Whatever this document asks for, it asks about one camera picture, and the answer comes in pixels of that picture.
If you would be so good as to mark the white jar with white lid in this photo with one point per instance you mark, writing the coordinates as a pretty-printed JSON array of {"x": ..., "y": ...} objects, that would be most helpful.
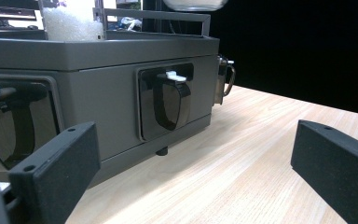
[{"x": 195, "y": 3}]

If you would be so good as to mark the black curtain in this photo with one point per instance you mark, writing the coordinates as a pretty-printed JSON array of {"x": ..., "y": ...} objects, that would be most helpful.
[{"x": 292, "y": 46}]

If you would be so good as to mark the clear jar with silver lid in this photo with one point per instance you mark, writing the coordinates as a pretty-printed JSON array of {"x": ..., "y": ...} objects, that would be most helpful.
[{"x": 71, "y": 21}]

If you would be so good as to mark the dark grey corner shelf rack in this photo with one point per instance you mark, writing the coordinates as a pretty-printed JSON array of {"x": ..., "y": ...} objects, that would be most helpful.
[{"x": 105, "y": 99}]

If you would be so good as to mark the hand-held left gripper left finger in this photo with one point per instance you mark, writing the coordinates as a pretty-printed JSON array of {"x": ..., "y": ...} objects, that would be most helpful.
[{"x": 56, "y": 174}]

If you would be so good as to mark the silver rack hook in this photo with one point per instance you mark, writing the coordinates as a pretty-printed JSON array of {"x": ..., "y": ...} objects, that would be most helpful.
[{"x": 222, "y": 81}]

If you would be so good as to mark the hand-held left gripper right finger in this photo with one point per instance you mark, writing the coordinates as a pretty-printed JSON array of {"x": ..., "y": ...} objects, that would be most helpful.
[{"x": 338, "y": 168}]

